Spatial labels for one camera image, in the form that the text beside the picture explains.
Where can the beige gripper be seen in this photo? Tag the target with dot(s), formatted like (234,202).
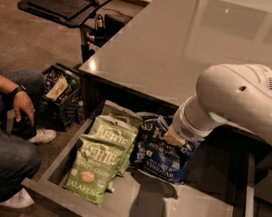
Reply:
(187,127)

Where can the blue Kettle chip bag front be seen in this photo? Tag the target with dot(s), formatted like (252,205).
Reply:
(168,161)

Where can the blue kettle chip bag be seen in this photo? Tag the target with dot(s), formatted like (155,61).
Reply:
(168,161)
(147,132)

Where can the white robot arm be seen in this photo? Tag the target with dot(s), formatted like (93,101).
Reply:
(227,93)

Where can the blue Kettle chip bag rear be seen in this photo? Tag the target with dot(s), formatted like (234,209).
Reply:
(147,132)

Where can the open grey drawer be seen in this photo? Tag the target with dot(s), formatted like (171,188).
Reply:
(219,182)

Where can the green Kettle chip bag middle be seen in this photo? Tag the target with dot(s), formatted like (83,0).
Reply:
(118,132)

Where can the green chip bag rear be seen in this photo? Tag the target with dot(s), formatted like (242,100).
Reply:
(121,113)

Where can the green jalapeno chip bag front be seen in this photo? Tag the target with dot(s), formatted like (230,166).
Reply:
(94,167)

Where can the grey counter cabinet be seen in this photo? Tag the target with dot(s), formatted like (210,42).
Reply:
(154,62)

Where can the person's left hand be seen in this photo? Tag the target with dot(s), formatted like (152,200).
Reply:
(23,105)

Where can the black plastic crate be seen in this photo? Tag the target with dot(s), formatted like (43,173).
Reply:
(60,112)

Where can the white sneaker upper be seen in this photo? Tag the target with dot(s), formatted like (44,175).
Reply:
(43,136)

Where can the white sneaker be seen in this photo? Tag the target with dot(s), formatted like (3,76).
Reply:
(20,200)
(43,136)

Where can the black wristwatch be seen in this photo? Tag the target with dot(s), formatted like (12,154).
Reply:
(18,89)

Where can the black laptop stand table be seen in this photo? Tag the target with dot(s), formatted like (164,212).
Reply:
(76,22)

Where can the white sneaker lower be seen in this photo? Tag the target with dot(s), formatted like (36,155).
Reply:
(20,200)

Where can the person's jeans legs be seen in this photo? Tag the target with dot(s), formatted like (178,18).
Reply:
(19,159)

